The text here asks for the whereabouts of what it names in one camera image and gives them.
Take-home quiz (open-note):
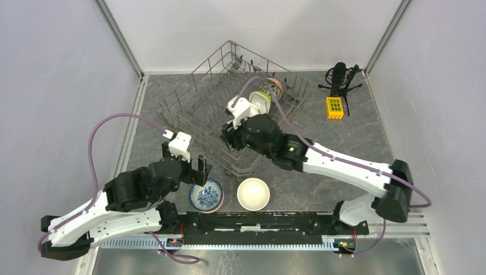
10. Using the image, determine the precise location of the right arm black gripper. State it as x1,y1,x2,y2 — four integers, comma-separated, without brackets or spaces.
220,112,273,159

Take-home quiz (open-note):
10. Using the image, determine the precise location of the green and white bowl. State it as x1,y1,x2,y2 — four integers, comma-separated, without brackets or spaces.
249,91,273,114

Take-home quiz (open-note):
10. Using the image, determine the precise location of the floral brown patterned bowl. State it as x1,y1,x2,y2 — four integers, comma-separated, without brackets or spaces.
258,77,285,101

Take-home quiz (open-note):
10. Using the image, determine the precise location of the grey wire dish rack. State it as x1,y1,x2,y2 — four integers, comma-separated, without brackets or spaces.
150,40,313,179

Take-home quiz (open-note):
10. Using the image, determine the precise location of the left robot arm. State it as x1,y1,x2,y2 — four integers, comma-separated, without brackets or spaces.
38,142,212,261

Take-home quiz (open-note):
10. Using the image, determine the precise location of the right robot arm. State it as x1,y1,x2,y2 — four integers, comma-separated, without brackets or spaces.
220,115,412,234

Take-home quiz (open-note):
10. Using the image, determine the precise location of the blue floral bowl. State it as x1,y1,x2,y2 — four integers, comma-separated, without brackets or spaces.
189,178,224,211

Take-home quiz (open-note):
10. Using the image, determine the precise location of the yellow block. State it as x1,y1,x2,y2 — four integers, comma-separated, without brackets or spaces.
325,97,344,120

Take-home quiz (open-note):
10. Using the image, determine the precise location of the black microphone on tripod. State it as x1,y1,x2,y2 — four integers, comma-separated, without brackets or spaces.
318,62,363,116

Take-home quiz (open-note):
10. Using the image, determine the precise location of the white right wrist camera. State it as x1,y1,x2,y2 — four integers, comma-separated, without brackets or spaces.
226,96,260,129

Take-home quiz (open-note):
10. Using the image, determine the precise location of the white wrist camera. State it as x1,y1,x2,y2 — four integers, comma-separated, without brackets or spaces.
162,130,192,163
226,96,260,129

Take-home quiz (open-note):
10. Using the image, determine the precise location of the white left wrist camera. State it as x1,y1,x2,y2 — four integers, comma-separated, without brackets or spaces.
162,130,192,163

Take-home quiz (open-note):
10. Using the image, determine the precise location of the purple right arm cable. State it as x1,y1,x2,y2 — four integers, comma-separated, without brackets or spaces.
230,76,433,259

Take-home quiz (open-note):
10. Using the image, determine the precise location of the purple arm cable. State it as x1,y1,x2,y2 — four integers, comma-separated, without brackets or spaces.
37,113,200,266
230,76,433,259

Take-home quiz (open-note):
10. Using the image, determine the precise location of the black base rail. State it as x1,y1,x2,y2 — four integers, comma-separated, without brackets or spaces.
182,211,370,245

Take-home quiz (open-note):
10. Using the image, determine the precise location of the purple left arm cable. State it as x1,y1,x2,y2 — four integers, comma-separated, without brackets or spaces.
37,113,200,266

